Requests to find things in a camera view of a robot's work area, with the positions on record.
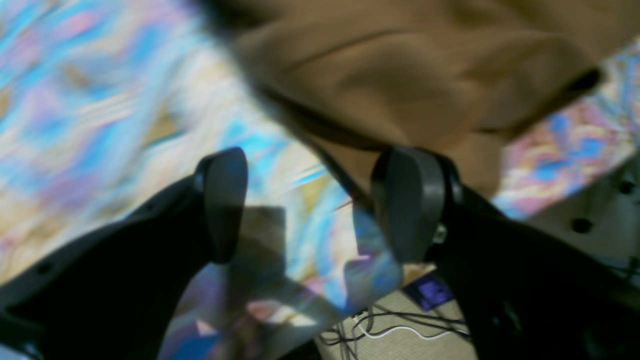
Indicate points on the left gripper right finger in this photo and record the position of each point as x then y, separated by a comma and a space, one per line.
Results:
525, 295

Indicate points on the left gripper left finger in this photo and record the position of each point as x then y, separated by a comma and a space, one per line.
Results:
111, 294

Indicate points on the brown t-shirt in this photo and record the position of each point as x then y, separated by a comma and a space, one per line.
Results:
458, 77

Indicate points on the patterned tablecloth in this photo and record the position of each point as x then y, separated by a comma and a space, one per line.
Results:
104, 103

